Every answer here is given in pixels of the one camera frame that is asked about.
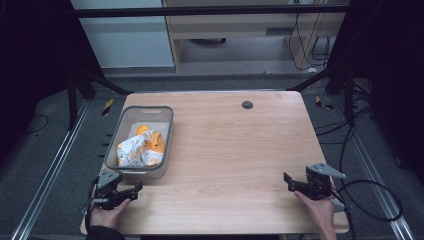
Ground white cabinet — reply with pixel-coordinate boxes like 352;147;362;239
70;0;176;70

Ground black hanging desk cables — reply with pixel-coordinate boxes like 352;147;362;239
287;12;332;72

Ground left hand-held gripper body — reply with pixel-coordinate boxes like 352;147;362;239
91;168;132;211

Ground aluminium floor rail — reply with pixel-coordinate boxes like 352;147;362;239
9;99;92;240
332;95;417;240

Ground crumpled white orange packet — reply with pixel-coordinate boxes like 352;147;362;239
116;124;166;168

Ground yellow black floor tape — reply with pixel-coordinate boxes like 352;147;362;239
314;95;334;111
101;98;115;117

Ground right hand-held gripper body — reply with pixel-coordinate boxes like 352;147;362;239
304;162;347;201

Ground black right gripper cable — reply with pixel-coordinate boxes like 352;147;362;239
334;179;404;240

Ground black metal stand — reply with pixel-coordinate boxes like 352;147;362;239
287;64;357;128
65;64;134;132

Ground person's right hand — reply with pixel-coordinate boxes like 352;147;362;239
292;189;336;231

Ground black floor cable bundle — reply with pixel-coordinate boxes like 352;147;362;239
314;94;379;176

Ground grey plastic bin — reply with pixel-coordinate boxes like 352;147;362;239
103;105;175;180

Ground black horizontal frame bar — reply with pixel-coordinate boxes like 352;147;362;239
70;4;352;19

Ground thin black floor cable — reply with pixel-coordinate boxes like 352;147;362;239
19;113;50;138

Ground light wooden desk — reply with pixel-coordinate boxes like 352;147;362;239
161;0;352;73

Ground person's left hand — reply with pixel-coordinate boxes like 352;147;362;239
89;197;133;230

